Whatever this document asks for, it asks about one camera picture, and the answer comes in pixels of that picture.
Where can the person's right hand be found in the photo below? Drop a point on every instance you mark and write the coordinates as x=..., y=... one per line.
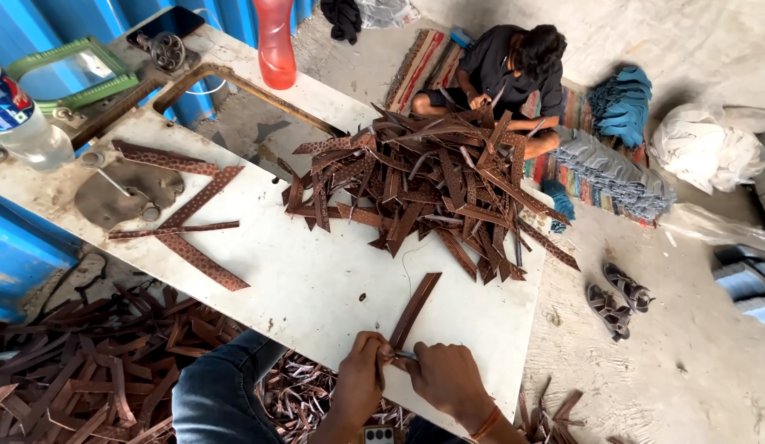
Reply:
x=447, y=382

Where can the person's left hand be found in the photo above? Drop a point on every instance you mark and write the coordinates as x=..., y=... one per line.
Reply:
x=354, y=385

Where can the person's right fingers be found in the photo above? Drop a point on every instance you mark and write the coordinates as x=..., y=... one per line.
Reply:
x=420, y=364

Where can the person's left fingers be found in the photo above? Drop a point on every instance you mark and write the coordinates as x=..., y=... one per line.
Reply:
x=380, y=361

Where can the small metal cutting tool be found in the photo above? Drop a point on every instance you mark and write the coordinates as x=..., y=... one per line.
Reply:
x=404, y=355

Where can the white phone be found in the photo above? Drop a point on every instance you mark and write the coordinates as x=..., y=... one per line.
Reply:
x=378, y=435

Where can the orange thread wristband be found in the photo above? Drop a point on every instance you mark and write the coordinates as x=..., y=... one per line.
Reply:
x=486, y=424

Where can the small scatter of brown offcuts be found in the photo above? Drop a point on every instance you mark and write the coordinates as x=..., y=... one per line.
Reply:
x=552, y=419

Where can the person's blue jeans leg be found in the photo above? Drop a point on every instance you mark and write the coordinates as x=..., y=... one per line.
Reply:
x=225, y=388

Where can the small blue fabric bundle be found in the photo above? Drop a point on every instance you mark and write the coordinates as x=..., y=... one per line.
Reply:
x=558, y=203

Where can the stack of grey soles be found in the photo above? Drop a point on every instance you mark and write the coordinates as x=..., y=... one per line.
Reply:
x=610, y=176

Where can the heap of brown leather scraps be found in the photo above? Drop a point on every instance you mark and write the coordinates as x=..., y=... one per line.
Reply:
x=86, y=370

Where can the striped woven mat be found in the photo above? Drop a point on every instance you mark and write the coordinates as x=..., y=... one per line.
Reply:
x=422, y=65

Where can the grey leather piece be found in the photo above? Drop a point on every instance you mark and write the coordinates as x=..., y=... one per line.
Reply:
x=111, y=200

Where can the clear plastic sheet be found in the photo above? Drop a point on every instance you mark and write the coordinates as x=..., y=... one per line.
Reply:
x=715, y=227

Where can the stack of blue cut pieces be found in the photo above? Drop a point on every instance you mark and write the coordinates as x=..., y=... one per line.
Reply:
x=623, y=105

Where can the small blue box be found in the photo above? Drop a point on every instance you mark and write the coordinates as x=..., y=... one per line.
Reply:
x=462, y=37

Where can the metal rod tool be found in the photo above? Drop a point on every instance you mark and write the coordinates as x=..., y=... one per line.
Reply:
x=108, y=176

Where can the red plastic bottle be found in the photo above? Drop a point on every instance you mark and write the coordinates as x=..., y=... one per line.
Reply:
x=275, y=46

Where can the heap of grey blue pieces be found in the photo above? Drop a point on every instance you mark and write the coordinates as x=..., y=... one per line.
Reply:
x=749, y=283

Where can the black cloth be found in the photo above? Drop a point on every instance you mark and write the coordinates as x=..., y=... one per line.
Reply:
x=343, y=18

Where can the clear plastic bag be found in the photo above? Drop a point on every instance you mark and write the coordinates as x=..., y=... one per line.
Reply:
x=385, y=12

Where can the white plastic sack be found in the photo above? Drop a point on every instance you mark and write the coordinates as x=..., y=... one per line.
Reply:
x=709, y=148

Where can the metal wheel fitting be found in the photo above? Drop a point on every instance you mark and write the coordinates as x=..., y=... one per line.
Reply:
x=166, y=50

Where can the green framed mirror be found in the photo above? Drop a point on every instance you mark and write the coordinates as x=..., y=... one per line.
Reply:
x=105, y=88

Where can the black phone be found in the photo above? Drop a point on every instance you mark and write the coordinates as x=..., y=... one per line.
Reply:
x=169, y=21

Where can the clear plastic water bottle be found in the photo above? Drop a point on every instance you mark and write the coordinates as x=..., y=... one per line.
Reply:
x=24, y=132

